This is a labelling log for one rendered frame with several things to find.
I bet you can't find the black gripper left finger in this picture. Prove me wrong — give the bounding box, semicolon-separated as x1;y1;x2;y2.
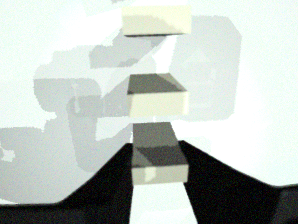
0;143;134;224

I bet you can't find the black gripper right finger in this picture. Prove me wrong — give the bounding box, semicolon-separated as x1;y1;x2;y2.
178;140;298;224

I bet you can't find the black domino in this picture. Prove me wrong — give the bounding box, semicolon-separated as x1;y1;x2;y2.
127;73;189;118
121;5;191;38
131;122;188;185

